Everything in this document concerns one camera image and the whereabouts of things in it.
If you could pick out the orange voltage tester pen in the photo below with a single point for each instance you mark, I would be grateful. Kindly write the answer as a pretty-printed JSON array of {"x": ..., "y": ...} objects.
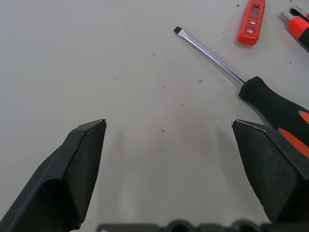
[{"x": 251, "y": 26}]

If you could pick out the orange black utility knife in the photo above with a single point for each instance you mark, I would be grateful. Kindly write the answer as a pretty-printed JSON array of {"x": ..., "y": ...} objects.
[{"x": 298, "y": 26}]

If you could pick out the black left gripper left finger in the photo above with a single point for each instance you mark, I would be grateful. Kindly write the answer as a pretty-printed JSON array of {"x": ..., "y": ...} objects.
[{"x": 55, "y": 183}]

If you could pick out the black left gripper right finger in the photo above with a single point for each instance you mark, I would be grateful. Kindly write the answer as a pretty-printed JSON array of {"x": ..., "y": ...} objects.
[{"x": 275, "y": 174}]

